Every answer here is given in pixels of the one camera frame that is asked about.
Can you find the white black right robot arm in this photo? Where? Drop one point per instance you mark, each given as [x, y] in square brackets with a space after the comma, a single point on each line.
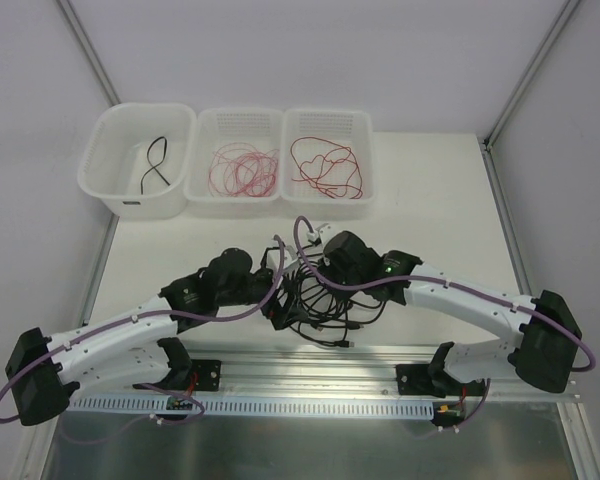
[534, 338]

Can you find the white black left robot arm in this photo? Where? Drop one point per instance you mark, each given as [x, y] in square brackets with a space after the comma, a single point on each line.
[47, 372]

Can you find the wrist white camera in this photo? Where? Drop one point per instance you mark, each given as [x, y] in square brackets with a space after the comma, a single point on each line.
[322, 234]
[273, 261]

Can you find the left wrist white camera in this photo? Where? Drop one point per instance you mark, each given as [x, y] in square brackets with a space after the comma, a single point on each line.
[273, 261]

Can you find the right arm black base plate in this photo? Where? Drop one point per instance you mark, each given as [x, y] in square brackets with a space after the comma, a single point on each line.
[415, 380]

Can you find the white perforated basket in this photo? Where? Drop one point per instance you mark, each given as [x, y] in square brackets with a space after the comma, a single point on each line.
[234, 171]
[328, 163]

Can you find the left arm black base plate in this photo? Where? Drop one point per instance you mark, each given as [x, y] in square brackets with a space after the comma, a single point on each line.
[204, 375]

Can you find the right white perforated basket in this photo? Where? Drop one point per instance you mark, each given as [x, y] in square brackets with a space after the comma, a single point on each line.
[328, 163]

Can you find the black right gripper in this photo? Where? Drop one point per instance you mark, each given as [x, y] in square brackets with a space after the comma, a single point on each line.
[318, 270]

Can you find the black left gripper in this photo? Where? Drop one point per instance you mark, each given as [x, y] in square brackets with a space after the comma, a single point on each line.
[284, 310]

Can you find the middle white perforated basket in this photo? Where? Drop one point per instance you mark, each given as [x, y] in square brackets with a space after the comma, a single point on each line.
[234, 171]

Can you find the white slotted cable duct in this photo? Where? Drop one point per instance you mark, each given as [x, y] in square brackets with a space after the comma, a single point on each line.
[257, 406]

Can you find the aluminium frame rail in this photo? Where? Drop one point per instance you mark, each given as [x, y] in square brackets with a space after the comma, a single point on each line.
[311, 371]

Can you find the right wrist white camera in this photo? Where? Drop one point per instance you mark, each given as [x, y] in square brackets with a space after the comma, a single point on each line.
[322, 234]

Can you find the white solid plastic tub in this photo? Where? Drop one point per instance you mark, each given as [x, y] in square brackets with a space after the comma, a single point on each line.
[137, 159]

